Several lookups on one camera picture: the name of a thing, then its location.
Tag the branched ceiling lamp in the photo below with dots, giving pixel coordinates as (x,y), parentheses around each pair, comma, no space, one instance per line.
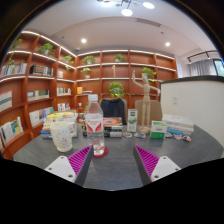
(126,7)

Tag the colourful book stack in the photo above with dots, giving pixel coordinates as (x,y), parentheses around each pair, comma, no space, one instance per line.
(58,116)

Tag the white wall switch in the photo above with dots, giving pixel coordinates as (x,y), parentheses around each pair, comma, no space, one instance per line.
(175,100)

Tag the wooden artist mannequin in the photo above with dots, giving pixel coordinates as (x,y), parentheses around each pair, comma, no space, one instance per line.
(145,100)

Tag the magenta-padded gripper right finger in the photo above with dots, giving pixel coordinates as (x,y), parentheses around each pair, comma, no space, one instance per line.
(164,168)

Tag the grey curtain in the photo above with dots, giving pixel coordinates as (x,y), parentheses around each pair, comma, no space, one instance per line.
(201,68)

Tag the colourful round badge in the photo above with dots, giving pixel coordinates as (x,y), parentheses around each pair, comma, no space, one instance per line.
(187,138)

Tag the small green white box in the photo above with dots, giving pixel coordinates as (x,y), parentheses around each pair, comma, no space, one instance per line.
(158,130)

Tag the round recessed ceiling light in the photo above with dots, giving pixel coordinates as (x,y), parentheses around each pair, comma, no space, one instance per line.
(83,40)
(167,44)

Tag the black track light rail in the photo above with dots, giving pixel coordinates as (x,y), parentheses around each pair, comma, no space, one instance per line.
(201,54)

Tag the ceiling air vent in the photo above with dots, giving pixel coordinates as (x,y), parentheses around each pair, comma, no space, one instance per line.
(148,22)

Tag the orange wooden shelf unit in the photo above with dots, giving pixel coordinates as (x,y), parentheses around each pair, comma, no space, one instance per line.
(43,96)

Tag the clear plastic water bottle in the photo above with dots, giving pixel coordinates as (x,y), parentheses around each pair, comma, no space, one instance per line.
(95,130)

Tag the tan chair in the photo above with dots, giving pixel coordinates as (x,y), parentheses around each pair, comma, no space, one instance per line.
(155,111)

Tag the small round badge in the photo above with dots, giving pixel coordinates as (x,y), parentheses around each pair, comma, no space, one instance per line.
(177,136)
(140,135)
(127,134)

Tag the chair with dark jacket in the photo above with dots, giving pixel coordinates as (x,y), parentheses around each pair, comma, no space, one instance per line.
(113,110)

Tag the tall green white carton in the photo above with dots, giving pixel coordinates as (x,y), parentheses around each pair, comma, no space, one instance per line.
(132,120)

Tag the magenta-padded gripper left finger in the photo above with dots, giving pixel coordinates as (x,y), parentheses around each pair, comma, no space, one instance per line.
(60,168)

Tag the white patterned mug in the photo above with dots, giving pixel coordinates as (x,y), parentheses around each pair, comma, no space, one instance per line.
(61,136)

